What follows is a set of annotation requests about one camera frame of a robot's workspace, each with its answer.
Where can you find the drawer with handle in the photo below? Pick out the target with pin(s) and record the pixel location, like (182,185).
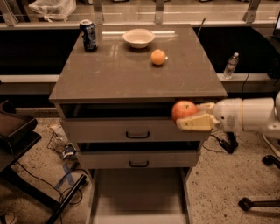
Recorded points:
(128,130)
(138,159)

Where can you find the top drawer with handle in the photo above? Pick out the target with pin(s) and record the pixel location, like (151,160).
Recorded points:
(128,130)

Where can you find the clear plastic bag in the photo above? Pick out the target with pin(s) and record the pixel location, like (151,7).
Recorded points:
(51,10)

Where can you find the blue soda can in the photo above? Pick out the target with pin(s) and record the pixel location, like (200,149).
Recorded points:
(87,29)

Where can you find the clear plastic water bottle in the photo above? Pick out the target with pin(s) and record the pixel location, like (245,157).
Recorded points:
(231,66)

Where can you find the black chair base caster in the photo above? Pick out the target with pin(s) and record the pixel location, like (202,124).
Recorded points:
(246,204)

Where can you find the orange fruit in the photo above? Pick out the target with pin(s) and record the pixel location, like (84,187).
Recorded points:
(158,57)

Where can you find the wire basket on floor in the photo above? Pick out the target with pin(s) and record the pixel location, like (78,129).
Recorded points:
(57,143)

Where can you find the grey drawer cabinet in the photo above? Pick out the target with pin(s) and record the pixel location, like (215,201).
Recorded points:
(117,82)

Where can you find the middle drawer with handle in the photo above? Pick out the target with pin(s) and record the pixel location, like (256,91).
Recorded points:
(138,159)

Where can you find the black table leg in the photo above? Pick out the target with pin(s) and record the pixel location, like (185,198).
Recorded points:
(62,205)

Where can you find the black power adapter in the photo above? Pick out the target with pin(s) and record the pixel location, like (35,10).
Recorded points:
(230,145)

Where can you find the dark chair at left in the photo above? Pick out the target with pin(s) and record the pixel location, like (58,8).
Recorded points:
(17,134)

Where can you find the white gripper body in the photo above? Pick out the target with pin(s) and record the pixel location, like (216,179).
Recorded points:
(227,115)

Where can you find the red apple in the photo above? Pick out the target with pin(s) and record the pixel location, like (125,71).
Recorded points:
(183,109)

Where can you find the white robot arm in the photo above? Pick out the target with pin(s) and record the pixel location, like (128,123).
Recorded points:
(259,115)

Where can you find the white paper bowl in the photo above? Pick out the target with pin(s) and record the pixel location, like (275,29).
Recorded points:
(138,38)

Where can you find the open bottom drawer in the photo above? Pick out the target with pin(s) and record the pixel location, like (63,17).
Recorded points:
(139,196)

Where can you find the grey sneaker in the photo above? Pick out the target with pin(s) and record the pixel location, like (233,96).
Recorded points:
(275,150)

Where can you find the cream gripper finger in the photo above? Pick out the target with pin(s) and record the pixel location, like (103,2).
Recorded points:
(199,122)
(207,107)

